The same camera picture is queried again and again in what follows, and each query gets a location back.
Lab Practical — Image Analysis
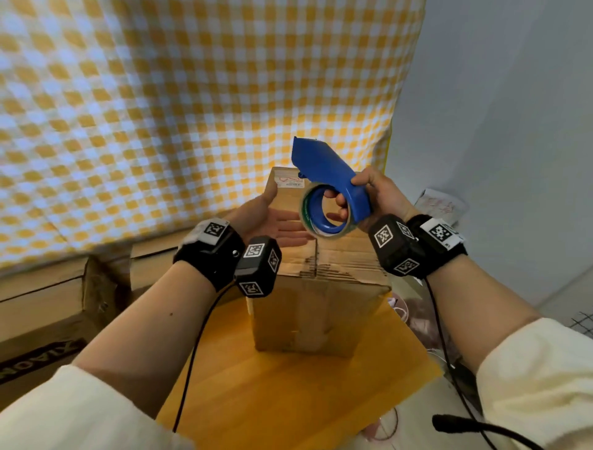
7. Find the thick black cable plug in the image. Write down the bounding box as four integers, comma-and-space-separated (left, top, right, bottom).
431, 414, 545, 450

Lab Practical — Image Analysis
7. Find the black wire grid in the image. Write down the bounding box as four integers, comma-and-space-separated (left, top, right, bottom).
570, 313, 593, 338

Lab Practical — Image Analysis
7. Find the person's right hand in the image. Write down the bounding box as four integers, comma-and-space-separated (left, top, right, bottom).
323, 166, 420, 232

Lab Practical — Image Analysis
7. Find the black camera cable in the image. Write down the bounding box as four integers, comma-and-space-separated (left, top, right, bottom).
172, 282, 237, 435
424, 277, 499, 450

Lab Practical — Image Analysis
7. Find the pink bin with plastic bag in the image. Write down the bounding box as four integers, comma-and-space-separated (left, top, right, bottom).
387, 292, 441, 349

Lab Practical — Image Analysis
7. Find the white paper with red writing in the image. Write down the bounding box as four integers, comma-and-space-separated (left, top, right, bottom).
413, 187, 469, 221

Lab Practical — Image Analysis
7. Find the cardboard box with white label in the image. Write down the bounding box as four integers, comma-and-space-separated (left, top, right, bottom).
245, 166, 392, 358

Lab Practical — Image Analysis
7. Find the yellow white checked cloth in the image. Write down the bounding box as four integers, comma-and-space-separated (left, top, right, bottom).
0, 0, 427, 270

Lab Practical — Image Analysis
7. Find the small plain cardboard box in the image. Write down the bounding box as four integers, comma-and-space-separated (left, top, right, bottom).
111, 229, 242, 302

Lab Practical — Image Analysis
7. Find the person's left hand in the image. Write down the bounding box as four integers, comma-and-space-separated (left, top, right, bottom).
227, 172, 316, 249

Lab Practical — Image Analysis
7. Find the person's right forearm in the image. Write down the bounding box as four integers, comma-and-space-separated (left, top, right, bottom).
426, 266, 543, 371

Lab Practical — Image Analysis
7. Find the cardboard box with black print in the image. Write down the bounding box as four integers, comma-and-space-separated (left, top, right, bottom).
0, 255, 133, 409

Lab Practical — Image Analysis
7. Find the person's left forearm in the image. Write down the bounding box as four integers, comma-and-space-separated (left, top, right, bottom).
74, 261, 219, 418

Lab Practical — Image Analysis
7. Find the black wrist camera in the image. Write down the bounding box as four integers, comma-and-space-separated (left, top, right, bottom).
233, 235, 282, 299
368, 214, 427, 278

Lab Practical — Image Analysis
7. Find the cream long-sleeved top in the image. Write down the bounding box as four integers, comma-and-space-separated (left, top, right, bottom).
0, 317, 593, 450

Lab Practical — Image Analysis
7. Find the blue tape dispenser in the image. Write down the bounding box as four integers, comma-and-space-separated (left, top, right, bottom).
290, 137, 373, 235

